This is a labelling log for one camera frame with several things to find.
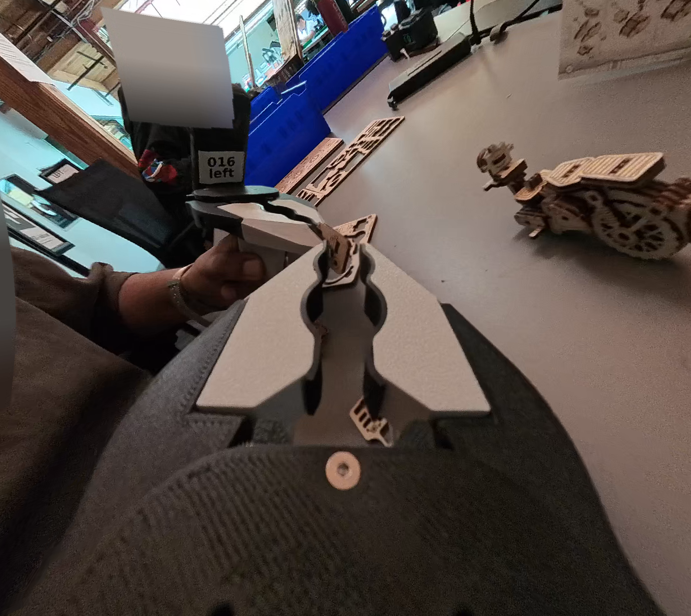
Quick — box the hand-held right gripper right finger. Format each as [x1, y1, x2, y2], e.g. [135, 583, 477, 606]
[362, 243, 492, 429]

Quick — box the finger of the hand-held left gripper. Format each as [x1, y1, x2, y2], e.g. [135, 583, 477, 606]
[268, 195, 333, 241]
[216, 202, 326, 278]

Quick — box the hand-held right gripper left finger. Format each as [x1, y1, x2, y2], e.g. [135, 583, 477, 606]
[195, 243, 328, 421]

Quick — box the wooden puzzle piece with tab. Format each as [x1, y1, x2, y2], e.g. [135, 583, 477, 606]
[317, 223, 352, 271]

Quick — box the person's left forearm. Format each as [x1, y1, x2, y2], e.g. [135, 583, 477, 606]
[116, 270, 176, 355]

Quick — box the grey desk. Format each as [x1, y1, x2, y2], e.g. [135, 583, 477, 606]
[292, 11, 691, 616]

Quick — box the person's left hand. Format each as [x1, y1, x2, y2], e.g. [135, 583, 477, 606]
[184, 235, 268, 313]

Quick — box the dark engraved wooden board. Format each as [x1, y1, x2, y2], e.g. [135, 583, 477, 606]
[275, 137, 344, 195]

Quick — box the wide wooden puzzle sheet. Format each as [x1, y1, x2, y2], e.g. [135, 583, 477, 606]
[332, 213, 377, 249]

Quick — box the metal wristwatch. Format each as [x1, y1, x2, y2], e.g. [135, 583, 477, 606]
[166, 264, 211, 328]

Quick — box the narrow square-holed wooden puzzle sheet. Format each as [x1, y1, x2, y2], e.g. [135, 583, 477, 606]
[329, 116, 406, 168]

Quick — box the dark red box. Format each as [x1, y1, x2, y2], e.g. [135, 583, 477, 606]
[316, 0, 349, 36]

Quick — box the black flat device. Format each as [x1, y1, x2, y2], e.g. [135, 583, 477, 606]
[388, 33, 473, 110]

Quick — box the black battery charger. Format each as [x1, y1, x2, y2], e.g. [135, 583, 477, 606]
[382, 11, 439, 60]

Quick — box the black framed sign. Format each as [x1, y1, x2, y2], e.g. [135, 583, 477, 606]
[0, 206, 73, 253]

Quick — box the wooden motorcycle model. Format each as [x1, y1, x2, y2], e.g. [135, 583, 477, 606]
[477, 142, 691, 260]

